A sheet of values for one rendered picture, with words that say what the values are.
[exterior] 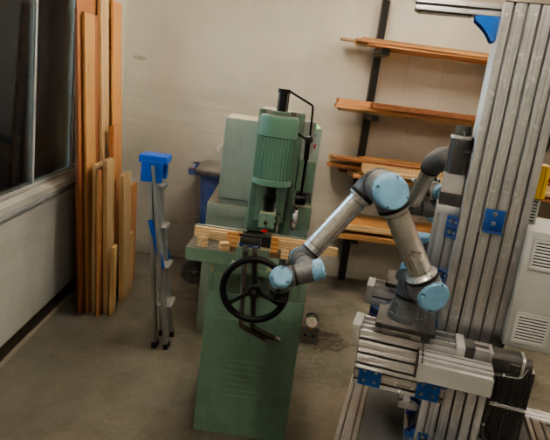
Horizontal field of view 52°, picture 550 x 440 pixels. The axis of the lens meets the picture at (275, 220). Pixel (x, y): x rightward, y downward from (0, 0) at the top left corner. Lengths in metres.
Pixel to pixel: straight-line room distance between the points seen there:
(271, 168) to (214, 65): 2.54
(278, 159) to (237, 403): 1.15
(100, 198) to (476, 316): 2.37
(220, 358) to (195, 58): 2.92
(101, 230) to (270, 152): 1.67
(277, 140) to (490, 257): 0.99
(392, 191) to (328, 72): 3.08
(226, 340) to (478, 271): 1.13
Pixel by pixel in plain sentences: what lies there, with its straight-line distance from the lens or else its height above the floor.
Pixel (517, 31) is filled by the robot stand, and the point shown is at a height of 1.93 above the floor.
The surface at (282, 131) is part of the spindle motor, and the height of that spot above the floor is 1.45.
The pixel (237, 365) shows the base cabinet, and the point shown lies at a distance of 2.67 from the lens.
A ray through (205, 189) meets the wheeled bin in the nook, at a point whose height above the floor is 0.79.
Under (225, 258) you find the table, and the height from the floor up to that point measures 0.87.
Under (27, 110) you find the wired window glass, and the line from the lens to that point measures 3.48.
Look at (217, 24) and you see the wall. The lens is 4.92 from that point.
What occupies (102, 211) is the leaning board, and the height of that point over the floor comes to 0.70.
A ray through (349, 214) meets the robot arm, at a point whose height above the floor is 1.22.
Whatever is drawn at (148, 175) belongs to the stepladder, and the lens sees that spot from 3.26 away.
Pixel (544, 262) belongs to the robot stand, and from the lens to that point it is 2.33.
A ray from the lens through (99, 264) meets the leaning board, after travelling 3.84.
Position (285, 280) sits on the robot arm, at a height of 1.01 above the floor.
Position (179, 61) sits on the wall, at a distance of 4.94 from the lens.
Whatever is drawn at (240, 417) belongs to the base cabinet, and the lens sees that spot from 2.81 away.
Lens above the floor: 1.64
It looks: 14 degrees down
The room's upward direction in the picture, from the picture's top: 7 degrees clockwise
